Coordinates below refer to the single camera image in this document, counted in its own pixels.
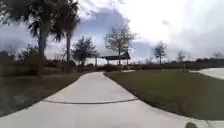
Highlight open roofed shelter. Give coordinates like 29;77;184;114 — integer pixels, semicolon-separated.
93;50;132;70

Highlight thin leafy tree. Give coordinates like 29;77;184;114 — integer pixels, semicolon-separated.
103;24;138;72

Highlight small dark tree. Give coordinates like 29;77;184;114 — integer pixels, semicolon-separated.
71;35;100;70

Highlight slim palm tree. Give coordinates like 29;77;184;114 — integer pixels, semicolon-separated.
52;0;82;73

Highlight small thin tree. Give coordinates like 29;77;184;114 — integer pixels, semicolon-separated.
152;40;169;66

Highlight pale concrete path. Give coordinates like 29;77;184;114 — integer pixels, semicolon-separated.
0;71;224;128

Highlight thick palm tree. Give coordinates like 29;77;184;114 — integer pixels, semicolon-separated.
0;0;65;80

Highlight distant hedge line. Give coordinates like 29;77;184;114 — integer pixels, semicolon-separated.
132;57;224;71

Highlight dark bushes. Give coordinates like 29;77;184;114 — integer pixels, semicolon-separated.
0;44;45;78

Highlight shaded grass lawn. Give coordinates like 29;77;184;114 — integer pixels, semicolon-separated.
0;71;92;118

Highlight robot's own part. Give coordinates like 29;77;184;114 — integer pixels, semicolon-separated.
184;121;199;128

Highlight pale concrete area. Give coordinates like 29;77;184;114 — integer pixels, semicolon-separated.
189;67;224;81

